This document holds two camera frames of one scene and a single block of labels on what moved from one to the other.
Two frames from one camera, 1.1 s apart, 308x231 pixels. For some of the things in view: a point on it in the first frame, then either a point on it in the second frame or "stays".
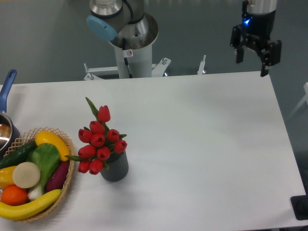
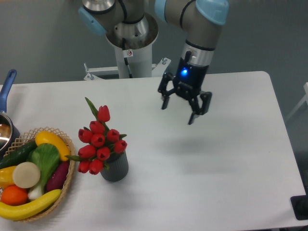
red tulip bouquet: x=100 y=142 stays
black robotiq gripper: x=256 y=29 to x=188 y=83
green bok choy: x=46 y=156 stays
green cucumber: x=18 y=155 stays
